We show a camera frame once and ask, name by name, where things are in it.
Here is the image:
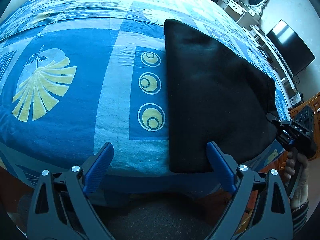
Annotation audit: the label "black flat television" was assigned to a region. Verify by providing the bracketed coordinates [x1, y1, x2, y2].
[266, 20, 316, 77]

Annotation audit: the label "person right hand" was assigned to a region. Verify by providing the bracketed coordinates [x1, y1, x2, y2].
[283, 151, 310, 210]

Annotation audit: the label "black pants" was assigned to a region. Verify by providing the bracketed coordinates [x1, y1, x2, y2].
[164, 19, 278, 173]

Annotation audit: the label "brown wooden cabinet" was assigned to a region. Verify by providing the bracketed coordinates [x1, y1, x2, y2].
[257, 94, 319, 172]

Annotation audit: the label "white dressing table with mirror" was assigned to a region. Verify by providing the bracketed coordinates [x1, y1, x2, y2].
[217, 0, 268, 30]

